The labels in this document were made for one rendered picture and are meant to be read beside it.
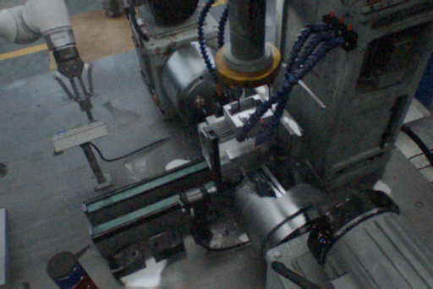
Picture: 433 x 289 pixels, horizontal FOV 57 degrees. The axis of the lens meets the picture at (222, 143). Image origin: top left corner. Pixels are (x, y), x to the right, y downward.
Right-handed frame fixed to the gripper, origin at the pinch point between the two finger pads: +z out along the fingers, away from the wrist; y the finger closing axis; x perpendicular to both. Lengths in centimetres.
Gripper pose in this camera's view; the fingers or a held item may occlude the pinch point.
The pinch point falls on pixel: (87, 110)
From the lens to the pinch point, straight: 137.1
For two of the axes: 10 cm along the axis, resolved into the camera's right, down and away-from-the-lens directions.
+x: -2.9, -1.1, 9.5
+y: 9.1, -3.4, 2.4
